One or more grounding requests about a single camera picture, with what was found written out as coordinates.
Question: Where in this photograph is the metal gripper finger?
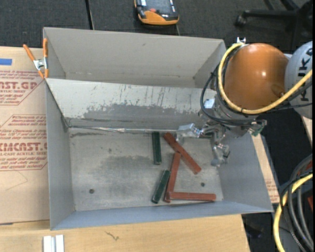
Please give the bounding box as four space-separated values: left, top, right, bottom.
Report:
211 141 230 167
176 123 201 144

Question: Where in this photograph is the red-brown flat block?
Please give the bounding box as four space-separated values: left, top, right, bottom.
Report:
163 152 182 204
165 191 217 202
162 132 202 175

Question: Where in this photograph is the dark green flat block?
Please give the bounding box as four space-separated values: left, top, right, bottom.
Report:
151 131 163 165
151 169 172 204

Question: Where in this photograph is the grey metal bin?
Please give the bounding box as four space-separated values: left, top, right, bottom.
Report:
43 27 275 231

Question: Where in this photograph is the brown cardboard board red print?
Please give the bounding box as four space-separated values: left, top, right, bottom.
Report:
0 45 280 226

